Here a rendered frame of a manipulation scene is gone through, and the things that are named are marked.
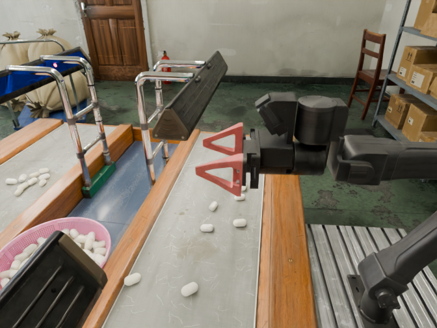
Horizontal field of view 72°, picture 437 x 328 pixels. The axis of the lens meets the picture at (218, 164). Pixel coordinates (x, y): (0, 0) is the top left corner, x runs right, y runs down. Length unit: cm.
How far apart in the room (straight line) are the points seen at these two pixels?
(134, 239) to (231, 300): 29
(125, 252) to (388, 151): 60
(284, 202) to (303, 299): 32
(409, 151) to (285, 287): 37
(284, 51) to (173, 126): 430
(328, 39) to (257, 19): 106
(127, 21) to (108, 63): 71
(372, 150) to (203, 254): 47
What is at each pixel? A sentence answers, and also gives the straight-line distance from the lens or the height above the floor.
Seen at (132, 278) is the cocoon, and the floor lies 76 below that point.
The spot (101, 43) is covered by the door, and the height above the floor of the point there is 55.
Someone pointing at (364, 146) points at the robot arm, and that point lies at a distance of 53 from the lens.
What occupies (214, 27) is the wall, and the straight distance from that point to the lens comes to 480.
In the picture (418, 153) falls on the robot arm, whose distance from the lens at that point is 55.
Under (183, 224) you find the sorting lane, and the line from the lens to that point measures 87.
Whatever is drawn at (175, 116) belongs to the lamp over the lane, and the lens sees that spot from 62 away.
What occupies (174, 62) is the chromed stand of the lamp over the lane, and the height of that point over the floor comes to 112.
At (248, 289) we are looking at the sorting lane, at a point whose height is 74.
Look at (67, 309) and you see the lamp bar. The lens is 33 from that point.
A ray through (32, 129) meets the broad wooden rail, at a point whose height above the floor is 76.
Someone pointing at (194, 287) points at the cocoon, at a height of 76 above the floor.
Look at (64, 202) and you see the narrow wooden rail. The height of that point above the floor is 72.
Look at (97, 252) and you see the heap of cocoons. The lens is 85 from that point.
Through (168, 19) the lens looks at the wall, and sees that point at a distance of 489.
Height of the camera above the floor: 132
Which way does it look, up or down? 31 degrees down
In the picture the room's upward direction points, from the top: straight up
